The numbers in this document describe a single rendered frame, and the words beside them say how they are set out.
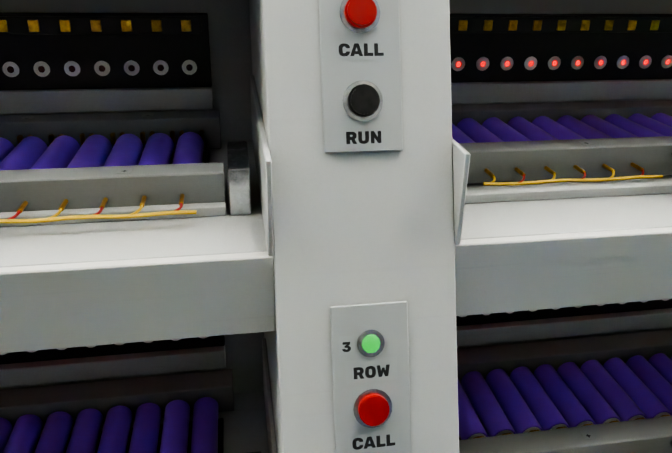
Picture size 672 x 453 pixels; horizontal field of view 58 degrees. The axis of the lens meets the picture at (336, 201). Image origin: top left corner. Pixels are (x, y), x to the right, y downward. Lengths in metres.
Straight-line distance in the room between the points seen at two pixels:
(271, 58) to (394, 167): 0.08
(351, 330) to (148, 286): 0.10
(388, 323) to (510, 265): 0.07
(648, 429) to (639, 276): 0.15
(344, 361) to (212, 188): 0.12
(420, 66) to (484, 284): 0.12
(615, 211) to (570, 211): 0.03
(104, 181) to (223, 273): 0.09
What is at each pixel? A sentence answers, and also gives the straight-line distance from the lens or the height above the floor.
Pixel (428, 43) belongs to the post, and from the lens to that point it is 0.32.
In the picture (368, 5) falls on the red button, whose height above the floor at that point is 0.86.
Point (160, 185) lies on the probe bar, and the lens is 0.35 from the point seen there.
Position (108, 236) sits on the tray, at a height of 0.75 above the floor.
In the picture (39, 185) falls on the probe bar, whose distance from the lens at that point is 0.36.
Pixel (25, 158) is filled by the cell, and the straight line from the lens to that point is 0.42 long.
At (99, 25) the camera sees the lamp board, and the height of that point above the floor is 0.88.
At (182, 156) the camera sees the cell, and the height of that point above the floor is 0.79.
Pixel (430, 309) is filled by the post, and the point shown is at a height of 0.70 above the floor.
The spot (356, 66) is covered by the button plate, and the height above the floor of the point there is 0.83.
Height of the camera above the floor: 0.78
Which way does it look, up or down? 4 degrees down
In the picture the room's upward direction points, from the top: 2 degrees counter-clockwise
